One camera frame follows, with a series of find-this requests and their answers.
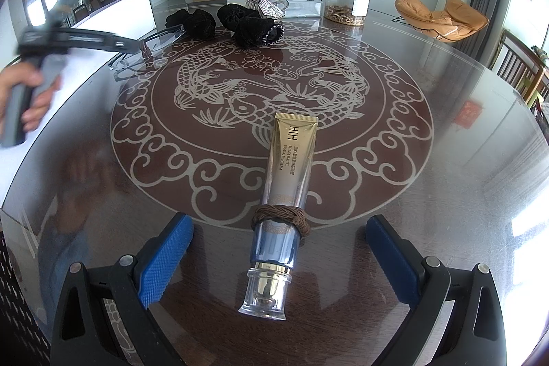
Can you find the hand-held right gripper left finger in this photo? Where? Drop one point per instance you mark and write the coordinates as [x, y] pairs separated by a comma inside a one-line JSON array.
[[165, 263]]

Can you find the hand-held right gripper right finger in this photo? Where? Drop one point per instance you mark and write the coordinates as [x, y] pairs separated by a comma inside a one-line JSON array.
[[394, 263]]

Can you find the clear frame eyeglasses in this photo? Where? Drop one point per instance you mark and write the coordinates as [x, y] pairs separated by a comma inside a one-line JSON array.
[[148, 46]]

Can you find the cosmetic cream tube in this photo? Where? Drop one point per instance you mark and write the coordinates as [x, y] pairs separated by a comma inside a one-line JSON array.
[[287, 160]]

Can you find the rhinestone bow hair clip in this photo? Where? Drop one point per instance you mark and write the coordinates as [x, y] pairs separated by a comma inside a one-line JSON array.
[[266, 6]]

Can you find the person's left hand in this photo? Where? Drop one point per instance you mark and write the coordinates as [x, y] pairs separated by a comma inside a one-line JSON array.
[[43, 100]]

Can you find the white panel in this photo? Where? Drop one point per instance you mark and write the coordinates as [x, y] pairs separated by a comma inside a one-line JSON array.
[[120, 16]]

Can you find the black velvet scrunchie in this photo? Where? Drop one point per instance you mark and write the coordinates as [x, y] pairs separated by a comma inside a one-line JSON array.
[[195, 23], [233, 16]]

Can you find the black beaded scrunchie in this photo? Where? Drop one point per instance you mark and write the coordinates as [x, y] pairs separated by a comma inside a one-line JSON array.
[[257, 32]]

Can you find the clear plastic box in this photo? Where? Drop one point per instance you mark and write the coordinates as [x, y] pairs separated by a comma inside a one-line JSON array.
[[302, 6]]

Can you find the wooden chair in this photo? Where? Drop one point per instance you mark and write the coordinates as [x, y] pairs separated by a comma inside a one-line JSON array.
[[521, 68]]

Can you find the orange lounge chair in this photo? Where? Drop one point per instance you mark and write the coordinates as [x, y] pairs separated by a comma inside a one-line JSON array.
[[433, 16]]

